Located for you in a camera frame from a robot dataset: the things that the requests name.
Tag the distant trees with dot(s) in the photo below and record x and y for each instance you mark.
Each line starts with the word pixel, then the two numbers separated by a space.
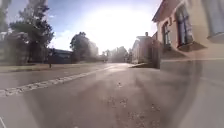
pixel 116 55

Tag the pale building with chimney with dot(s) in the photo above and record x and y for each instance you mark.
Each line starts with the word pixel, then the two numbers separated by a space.
pixel 142 50

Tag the grey asphalt pavement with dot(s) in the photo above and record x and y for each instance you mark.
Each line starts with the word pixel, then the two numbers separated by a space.
pixel 110 100

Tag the round dark tree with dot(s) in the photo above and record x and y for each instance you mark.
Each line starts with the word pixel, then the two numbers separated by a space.
pixel 80 46

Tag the low dark building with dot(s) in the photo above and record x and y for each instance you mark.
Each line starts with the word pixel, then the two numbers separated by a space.
pixel 61 56

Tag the grey asphalt road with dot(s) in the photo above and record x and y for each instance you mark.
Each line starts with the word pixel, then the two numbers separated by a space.
pixel 40 75

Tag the pale stone kerb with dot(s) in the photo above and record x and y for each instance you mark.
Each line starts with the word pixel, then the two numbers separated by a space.
pixel 40 84

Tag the tall dark tree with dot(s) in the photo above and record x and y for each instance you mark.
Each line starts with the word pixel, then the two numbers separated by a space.
pixel 33 30

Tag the grass verge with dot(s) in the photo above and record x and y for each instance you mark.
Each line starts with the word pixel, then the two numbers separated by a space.
pixel 23 67

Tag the beige building with dark windows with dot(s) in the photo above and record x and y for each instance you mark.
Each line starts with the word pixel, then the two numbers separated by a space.
pixel 196 30

